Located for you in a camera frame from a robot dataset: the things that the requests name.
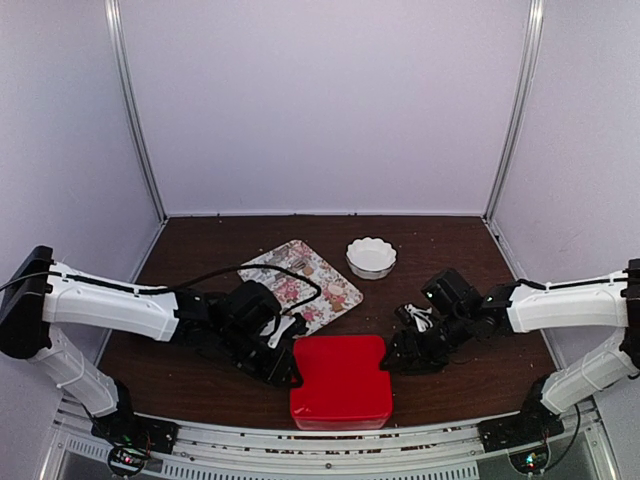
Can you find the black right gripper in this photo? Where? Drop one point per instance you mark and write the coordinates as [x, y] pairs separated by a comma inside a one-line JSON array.
[[402, 342]]

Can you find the white oval chocolate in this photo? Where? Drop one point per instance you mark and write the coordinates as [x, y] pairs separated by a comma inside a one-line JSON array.
[[335, 289]]

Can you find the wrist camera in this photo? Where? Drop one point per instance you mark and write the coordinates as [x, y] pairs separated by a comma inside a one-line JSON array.
[[284, 330], [415, 317]]

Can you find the left aluminium frame post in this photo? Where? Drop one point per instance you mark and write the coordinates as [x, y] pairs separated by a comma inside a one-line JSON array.
[[117, 37]]

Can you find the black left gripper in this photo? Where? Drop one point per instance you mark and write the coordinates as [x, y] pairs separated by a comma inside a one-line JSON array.
[[275, 370]]

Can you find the red tin box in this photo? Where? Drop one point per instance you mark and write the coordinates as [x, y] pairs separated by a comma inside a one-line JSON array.
[[349, 423]]

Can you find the red tin lid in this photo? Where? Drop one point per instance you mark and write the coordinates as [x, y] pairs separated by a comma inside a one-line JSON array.
[[341, 377]]

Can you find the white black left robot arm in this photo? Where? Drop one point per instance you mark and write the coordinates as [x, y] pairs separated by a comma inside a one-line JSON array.
[[43, 294]]

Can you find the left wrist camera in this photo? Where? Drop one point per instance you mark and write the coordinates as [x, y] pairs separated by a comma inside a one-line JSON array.
[[284, 330]]

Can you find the floral rectangular tray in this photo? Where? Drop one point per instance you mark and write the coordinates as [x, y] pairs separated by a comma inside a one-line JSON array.
[[309, 297]]

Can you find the right aluminium frame post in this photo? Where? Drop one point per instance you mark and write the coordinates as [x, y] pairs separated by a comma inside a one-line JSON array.
[[525, 78]]

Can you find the aluminium frame post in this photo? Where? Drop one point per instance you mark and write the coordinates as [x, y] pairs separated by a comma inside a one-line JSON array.
[[117, 37], [525, 78]]

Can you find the front aluminium rail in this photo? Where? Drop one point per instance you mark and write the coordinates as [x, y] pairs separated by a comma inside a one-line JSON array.
[[452, 450]]

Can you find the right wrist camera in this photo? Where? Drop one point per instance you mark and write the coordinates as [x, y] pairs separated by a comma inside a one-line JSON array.
[[415, 317]]

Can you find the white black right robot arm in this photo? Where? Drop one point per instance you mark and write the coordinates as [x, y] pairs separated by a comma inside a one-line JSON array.
[[458, 313]]

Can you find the white scalloped ceramic dish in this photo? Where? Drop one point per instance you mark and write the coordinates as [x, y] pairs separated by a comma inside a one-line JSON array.
[[371, 258]]

